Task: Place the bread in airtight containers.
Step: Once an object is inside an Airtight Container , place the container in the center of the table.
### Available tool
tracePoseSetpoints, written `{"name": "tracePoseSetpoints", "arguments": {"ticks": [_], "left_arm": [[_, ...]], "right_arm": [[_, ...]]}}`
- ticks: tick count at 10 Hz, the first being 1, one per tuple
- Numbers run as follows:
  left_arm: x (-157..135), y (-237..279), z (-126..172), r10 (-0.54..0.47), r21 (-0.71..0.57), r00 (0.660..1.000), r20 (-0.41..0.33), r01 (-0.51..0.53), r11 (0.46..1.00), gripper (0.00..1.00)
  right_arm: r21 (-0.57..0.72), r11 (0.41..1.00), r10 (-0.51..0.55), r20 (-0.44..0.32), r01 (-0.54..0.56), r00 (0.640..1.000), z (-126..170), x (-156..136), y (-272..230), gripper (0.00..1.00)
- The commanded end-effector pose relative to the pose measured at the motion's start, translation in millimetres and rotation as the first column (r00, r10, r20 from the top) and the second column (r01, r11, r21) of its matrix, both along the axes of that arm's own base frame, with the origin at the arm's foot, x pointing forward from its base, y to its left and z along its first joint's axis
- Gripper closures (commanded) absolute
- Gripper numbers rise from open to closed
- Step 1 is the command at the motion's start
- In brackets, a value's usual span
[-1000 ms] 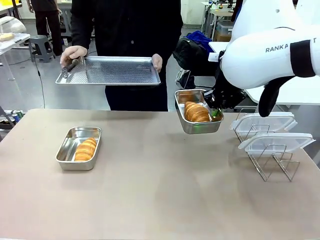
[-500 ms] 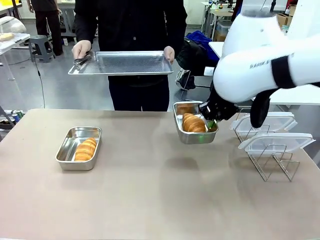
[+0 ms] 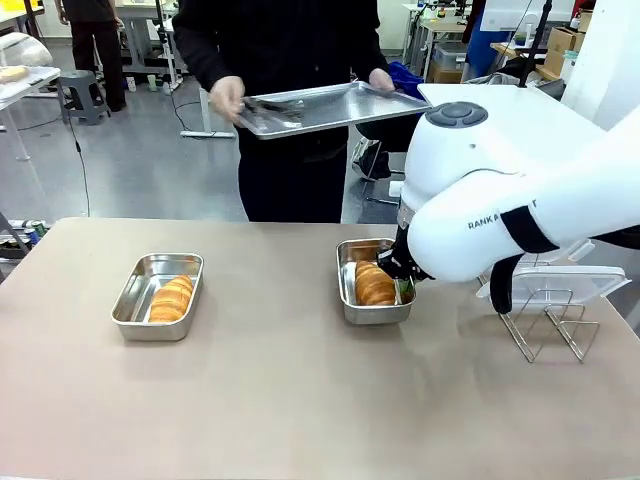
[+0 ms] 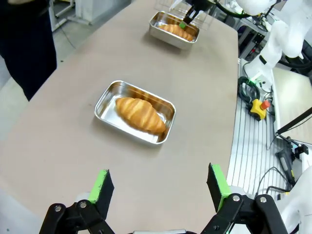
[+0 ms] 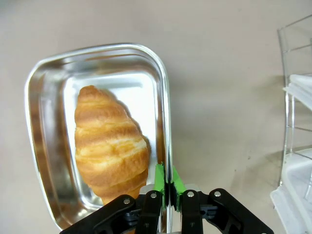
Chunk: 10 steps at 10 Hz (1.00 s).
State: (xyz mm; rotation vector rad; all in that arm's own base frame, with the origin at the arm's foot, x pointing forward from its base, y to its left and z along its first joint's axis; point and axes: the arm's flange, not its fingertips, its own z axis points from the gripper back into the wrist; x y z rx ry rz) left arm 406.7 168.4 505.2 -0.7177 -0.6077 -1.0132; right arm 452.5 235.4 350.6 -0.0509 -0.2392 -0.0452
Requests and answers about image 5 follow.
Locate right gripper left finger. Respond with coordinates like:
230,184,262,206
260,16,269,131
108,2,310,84
59,162,169,234

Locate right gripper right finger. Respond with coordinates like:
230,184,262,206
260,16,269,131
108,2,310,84
170,166,274,234

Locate golden croissant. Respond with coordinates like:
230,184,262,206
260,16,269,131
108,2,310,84
74,85,150,206

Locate steel rectangular container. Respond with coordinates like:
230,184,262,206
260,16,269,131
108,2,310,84
24,43,174,231

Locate translucent plastic lid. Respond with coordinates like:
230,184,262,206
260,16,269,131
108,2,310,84
270,148,312,234
282,74,312,111

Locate clear acrylic rack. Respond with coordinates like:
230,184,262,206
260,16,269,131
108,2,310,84
276,14,312,195

